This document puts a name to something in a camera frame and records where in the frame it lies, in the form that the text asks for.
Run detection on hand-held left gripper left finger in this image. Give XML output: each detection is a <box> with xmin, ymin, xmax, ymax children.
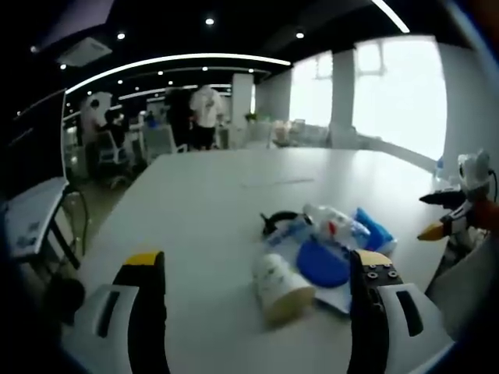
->
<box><xmin>76</xmin><ymin>250</ymin><xmax>172</xmax><ymax>374</ymax></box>

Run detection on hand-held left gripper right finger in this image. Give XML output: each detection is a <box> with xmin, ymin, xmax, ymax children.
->
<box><xmin>345</xmin><ymin>249</ymin><xmax>455</xmax><ymax>374</ymax></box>

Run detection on blue tissue pack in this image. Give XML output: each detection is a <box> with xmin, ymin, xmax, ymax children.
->
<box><xmin>350</xmin><ymin>207</ymin><xmax>398</xmax><ymax>252</ymax></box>

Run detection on blue round lid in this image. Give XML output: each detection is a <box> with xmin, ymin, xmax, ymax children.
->
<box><xmin>296</xmin><ymin>239</ymin><xmax>349</xmax><ymax>289</ymax></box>

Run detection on clear plastic bottle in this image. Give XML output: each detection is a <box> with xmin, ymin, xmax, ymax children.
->
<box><xmin>303</xmin><ymin>203</ymin><xmax>371</xmax><ymax>239</ymax></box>

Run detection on white paper cup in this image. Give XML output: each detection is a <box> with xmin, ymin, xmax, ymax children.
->
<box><xmin>252</xmin><ymin>252</ymin><xmax>316</xmax><ymax>327</ymax></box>

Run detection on black headphones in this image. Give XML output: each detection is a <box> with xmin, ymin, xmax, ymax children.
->
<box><xmin>260</xmin><ymin>210</ymin><xmax>309</xmax><ymax>238</ymax></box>

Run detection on white table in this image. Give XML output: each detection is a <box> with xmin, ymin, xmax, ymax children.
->
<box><xmin>58</xmin><ymin>146</ymin><xmax>465</xmax><ymax>374</ymax></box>

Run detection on white side desk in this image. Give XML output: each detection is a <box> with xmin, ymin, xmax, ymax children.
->
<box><xmin>2</xmin><ymin>177</ymin><xmax>83</xmax><ymax>270</ymax></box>

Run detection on white office chair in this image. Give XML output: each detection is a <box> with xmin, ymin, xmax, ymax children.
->
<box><xmin>95</xmin><ymin>130</ymin><xmax>132</xmax><ymax>188</ymax></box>

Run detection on ceiling air conditioner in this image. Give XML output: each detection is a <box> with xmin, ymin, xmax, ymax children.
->
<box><xmin>56</xmin><ymin>38</ymin><xmax>114</xmax><ymax>66</ymax></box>

